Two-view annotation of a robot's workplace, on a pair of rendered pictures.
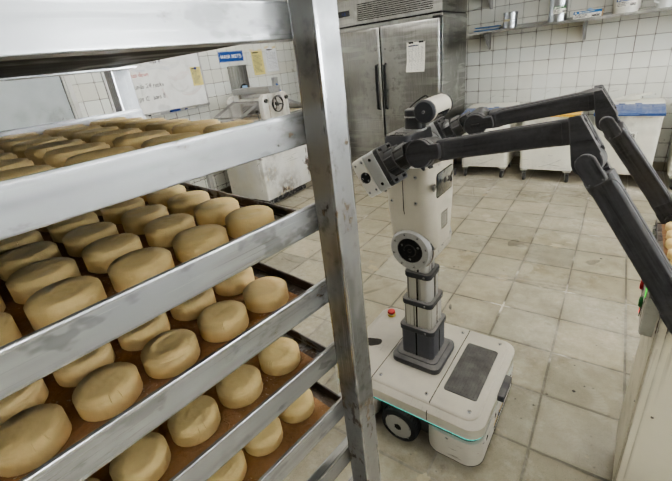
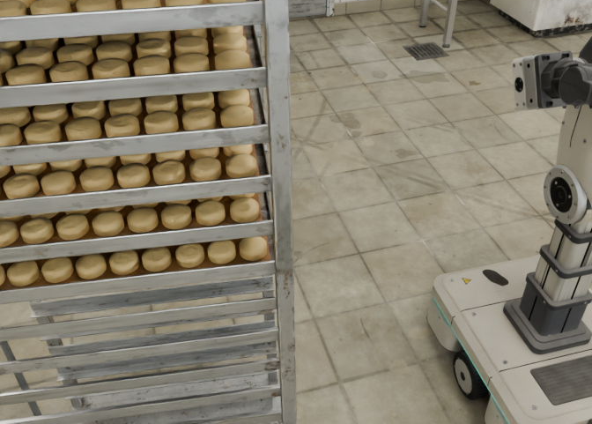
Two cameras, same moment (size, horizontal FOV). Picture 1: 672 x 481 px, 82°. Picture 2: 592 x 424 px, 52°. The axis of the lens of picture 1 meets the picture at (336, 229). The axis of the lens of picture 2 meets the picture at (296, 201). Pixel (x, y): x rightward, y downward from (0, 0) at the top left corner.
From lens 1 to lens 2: 61 cm
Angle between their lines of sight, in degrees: 35
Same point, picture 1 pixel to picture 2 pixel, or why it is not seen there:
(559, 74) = not seen: outside the picture
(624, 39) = not seen: outside the picture
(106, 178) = (136, 85)
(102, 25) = (145, 21)
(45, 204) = (109, 91)
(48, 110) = not seen: outside the picture
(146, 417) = (136, 197)
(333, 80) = (277, 59)
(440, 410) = (505, 386)
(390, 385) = (474, 331)
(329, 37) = (277, 33)
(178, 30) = (183, 22)
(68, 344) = (108, 149)
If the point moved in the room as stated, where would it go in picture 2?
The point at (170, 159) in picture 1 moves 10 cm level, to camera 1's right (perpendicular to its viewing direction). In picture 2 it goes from (168, 82) to (224, 103)
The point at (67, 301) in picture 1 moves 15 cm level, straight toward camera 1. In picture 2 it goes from (118, 128) to (94, 189)
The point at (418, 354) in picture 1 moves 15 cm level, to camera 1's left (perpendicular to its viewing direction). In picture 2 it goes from (530, 321) to (485, 300)
